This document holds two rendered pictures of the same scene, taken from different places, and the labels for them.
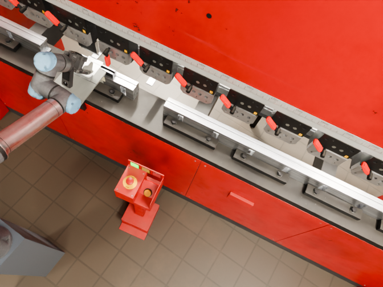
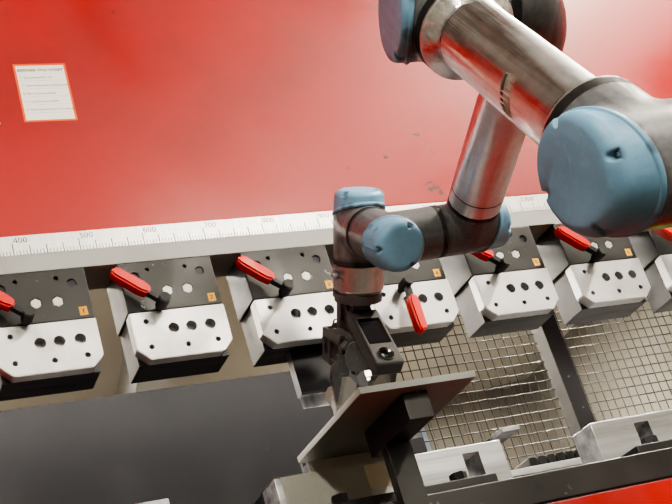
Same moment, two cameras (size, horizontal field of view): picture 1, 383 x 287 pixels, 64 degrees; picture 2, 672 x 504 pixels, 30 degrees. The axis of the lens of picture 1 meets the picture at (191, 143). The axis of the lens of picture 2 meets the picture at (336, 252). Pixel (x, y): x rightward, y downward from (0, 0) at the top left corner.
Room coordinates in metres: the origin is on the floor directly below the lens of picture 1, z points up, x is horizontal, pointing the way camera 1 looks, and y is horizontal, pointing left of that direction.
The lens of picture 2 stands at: (-0.67, 1.66, 0.48)
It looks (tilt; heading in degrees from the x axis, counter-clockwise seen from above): 24 degrees up; 324
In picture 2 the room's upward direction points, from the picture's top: 18 degrees counter-clockwise
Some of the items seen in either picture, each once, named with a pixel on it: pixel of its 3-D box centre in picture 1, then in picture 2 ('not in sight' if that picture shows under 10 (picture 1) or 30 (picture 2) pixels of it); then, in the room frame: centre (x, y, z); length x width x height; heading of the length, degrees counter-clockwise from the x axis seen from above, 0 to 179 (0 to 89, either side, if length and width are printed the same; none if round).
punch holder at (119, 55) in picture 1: (118, 40); (398, 292); (0.86, 0.44, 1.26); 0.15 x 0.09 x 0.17; 81
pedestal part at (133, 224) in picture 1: (139, 217); not in sight; (0.39, 0.19, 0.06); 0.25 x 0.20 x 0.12; 174
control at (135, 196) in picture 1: (139, 185); not in sight; (0.42, 0.19, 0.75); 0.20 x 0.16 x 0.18; 84
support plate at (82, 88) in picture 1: (75, 83); (383, 418); (0.74, 0.63, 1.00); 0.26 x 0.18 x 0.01; 171
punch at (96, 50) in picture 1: (88, 44); (324, 376); (0.89, 0.61, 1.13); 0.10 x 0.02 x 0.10; 81
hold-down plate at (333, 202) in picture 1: (332, 201); not in sight; (0.62, -0.77, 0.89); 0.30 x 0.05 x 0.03; 81
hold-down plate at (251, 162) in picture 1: (260, 166); not in sight; (0.68, -0.37, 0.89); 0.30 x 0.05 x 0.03; 81
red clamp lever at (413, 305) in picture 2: (108, 57); (412, 306); (0.80, 0.47, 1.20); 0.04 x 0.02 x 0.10; 171
